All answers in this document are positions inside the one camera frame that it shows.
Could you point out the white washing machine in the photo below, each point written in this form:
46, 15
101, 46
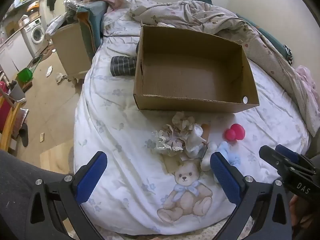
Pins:
36, 33

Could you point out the white cabinet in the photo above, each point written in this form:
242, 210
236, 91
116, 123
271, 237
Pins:
13, 55

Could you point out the teal upholstered bed frame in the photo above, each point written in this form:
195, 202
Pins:
92, 25

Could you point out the red fabric item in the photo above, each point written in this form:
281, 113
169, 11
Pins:
4, 105

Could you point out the cream plush toy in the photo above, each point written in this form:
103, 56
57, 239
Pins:
207, 157

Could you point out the black slipper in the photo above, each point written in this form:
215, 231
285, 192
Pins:
24, 136

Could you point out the crumpled paper scrap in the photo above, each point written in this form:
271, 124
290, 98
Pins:
61, 78
49, 71

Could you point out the silver foil bag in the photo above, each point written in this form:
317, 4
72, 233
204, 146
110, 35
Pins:
71, 8

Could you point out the tall cardboard carton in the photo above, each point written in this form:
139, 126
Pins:
70, 50

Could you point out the wooden chair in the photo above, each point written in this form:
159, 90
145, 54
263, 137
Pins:
10, 120

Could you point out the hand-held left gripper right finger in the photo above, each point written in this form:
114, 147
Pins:
225, 180

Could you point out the orange soft piece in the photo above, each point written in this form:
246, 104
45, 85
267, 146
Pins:
205, 130

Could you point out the clear plastic packet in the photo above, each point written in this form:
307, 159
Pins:
165, 145

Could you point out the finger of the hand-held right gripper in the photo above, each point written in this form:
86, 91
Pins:
271, 157
290, 153

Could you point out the pink garment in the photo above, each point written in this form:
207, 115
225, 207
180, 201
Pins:
306, 80

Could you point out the green plastic bin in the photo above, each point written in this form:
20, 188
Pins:
25, 75

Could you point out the light blue fluffy plush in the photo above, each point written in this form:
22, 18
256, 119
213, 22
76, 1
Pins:
231, 155

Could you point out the cluttered wall shelf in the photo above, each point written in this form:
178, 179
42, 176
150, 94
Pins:
27, 2

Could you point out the person's right hand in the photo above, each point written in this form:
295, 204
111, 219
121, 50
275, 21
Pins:
295, 207

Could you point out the cardboard box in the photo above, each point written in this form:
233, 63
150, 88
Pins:
187, 80

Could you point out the dark striped cloth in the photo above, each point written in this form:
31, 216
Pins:
123, 66

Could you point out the black hanging garment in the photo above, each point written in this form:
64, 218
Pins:
51, 0

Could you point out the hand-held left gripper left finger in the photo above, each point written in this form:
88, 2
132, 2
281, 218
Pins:
91, 177

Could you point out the floral quilt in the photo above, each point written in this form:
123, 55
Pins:
262, 42

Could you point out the white fabric piece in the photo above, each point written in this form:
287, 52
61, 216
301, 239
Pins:
196, 142

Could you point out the grey container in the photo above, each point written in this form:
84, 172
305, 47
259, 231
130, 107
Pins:
17, 91

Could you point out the pink rubber toy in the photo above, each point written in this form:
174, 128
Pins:
236, 131

